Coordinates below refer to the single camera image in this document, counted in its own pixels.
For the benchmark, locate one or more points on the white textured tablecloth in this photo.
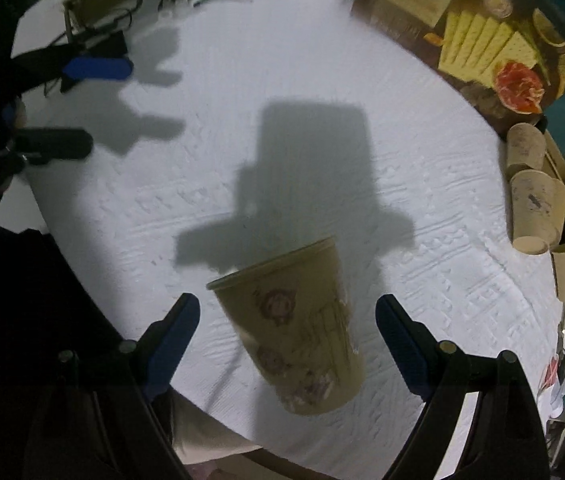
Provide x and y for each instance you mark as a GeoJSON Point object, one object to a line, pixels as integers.
{"type": "Point", "coordinates": [252, 128]}

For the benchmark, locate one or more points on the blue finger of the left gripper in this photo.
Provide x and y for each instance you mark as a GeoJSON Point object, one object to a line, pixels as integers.
{"type": "Point", "coordinates": [38, 146]}
{"type": "Point", "coordinates": [28, 74]}

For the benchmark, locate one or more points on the brown cracker box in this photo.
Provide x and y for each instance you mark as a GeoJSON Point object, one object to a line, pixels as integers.
{"type": "Point", "coordinates": [506, 58]}

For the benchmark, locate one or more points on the brown patterned paper cup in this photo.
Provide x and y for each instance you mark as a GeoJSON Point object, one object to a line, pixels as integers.
{"type": "Point", "coordinates": [292, 316]}

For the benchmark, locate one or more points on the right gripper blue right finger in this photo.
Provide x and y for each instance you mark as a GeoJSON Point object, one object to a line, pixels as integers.
{"type": "Point", "coordinates": [505, 439]}

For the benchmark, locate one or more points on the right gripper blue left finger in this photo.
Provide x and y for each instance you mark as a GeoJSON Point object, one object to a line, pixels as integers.
{"type": "Point", "coordinates": [131, 399]}

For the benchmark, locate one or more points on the beige trousers leg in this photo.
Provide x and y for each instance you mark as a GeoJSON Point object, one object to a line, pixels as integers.
{"type": "Point", "coordinates": [198, 437]}

